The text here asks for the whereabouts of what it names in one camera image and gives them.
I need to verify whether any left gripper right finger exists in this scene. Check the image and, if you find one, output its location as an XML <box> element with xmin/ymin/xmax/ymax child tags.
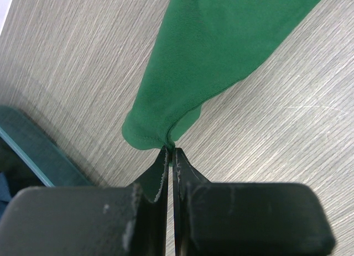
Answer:
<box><xmin>172</xmin><ymin>148</ymin><xmax>336</xmax><ymax>255</ymax></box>

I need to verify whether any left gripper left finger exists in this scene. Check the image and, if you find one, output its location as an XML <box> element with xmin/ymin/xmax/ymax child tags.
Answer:
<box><xmin>1</xmin><ymin>148</ymin><xmax>169</xmax><ymax>255</ymax></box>

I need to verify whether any green t shirt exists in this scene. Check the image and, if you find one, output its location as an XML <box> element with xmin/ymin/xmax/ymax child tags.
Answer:
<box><xmin>122</xmin><ymin>0</ymin><xmax>321</xmax><ymax>150</ymax></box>

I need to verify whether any teal plastic basket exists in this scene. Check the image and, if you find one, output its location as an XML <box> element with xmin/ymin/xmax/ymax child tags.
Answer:
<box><xmin>1</xmin><ymin>106</ymin><xmax>93</xmax><ymax>187</ymax></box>

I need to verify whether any navy blue t shirt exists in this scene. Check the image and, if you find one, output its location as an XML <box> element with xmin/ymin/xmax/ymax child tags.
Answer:
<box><xmin>0</xmin><ymin>173</ymin><xmax>13</xmax><ymax>218</ymax></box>

